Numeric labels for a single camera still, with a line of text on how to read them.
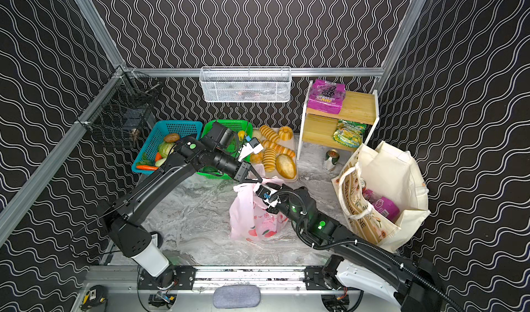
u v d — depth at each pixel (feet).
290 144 3.82
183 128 4.12
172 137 3.72
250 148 2.08
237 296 2.26
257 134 3.82
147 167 3.20
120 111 3.04
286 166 3.29
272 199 1.96
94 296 2.26
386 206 2.55
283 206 1.99
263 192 1.86
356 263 1.96
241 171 1.95
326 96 2.68
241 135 2.09
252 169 2.10
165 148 3.38
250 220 2.26
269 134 3.80
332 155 3.20
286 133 3.84
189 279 2.41
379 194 2.74
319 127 3.29
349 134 3.13
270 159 3.47
